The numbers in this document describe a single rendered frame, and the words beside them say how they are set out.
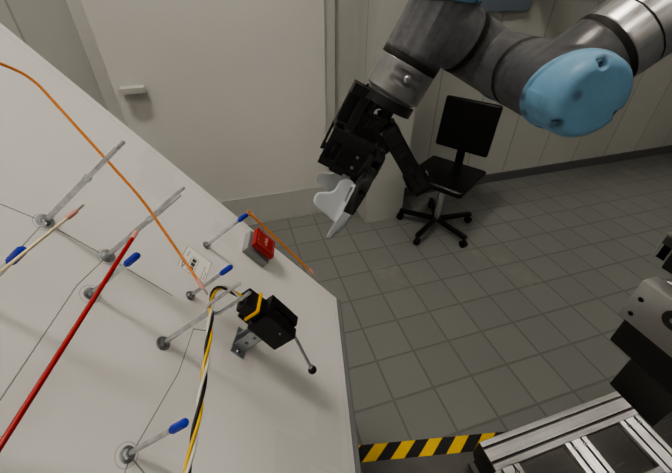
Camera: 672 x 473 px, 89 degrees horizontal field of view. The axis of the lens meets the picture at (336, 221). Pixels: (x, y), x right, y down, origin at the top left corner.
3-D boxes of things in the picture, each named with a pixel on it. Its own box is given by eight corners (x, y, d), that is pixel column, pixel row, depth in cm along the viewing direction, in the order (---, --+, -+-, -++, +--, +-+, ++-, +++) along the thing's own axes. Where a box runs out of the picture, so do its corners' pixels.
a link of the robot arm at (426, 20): (509, -9, 37) (448, -56, 34) (448, 87, 42) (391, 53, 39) (474, -8, 44) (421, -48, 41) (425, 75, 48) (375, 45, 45)
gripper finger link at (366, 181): (338, 206, 51) (364, 152, 50) (349, 211, 51) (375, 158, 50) (343, 212, 46) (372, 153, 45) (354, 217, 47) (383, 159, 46)
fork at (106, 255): (103, 246, 42) (178, 180, 38) (117, 254, 43) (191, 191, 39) (96, 257, 41) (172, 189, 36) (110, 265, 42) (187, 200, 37)
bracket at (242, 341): (241, 360, 50) (266, 345, 49) (229, 351, 49) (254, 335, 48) (249, 335, 54) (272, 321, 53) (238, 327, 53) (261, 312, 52)
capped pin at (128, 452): (118, 447, 32) (178, 413, 29) (134, 443, 33) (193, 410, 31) (119, 466, 31) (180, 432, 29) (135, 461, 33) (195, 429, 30)
